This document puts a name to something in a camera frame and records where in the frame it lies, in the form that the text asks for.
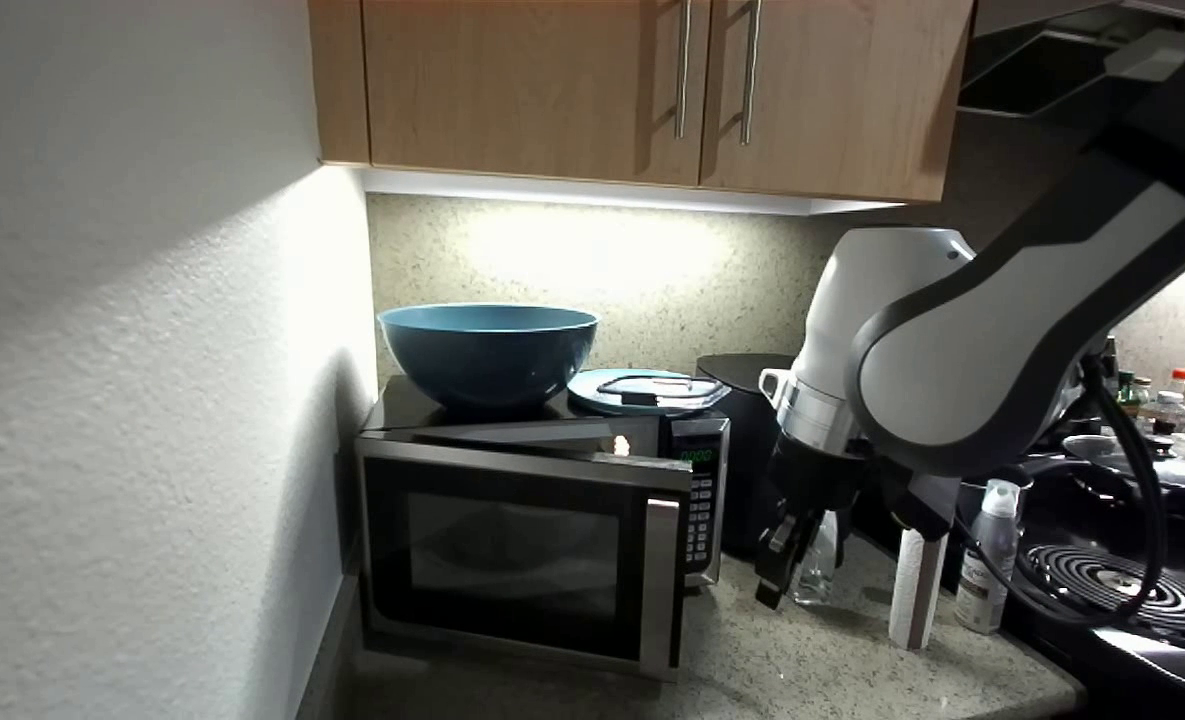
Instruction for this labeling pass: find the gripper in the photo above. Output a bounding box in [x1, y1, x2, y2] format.
[754, 435, 879, 611]

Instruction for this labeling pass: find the black steel microwave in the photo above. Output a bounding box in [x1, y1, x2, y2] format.
[354, 374, 732, 684]

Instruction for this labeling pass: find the microwave door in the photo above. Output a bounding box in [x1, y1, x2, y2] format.
[354, 430, 694, 684]

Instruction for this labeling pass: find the wooden cabinet door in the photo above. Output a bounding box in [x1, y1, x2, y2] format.
[699, 0, 976, 205]
[361, 0, 714, 189]

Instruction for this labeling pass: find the clear glass bottle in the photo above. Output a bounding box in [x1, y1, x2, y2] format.
[791, 510, 845, 607]

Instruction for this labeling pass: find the black air fryer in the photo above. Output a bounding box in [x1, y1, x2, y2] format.
[695, 352, 805, 561]

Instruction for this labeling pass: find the white paper towel roll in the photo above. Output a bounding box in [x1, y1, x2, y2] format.
[887, 524, 951, 652]

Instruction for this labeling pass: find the white spray bottle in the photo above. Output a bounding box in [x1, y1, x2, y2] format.
[954, 478, 1022, 636]

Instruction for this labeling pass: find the blue plate with glass lid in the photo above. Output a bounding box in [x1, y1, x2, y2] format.
[566, 367, 732, 417]

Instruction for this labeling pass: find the coil burner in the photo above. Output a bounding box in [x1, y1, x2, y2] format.
[1015, 542, 1185, 647]

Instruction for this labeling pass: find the black electric stove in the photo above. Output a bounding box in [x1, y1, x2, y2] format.
[942, 430, 1185, 706]

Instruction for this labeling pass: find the blue bowl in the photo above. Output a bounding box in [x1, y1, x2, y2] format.
[377, 303, 601, 410]

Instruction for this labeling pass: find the under-cabinet light strip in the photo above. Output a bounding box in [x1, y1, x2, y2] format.
[361, 167, 905, 217]

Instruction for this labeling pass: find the row of condiment bottles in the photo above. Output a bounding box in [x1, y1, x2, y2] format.
[1100, 338, 1185, 463]

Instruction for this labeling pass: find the range hood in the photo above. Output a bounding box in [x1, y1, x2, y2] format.
[956, 0, 1185, 129]

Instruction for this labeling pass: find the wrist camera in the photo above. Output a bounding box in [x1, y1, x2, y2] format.
[872, 455, 963, 542]

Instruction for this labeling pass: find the microwave door handle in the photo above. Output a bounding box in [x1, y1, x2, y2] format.
[639, 496, 682, 675]

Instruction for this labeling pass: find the steel cabinet door handle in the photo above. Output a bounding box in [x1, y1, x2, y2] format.
[738, 0, 764, 148]
[673, 0, 695, 141]

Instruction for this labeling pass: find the wooden wall cabinet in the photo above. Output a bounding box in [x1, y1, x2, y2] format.
[307, 0, 976, 205]

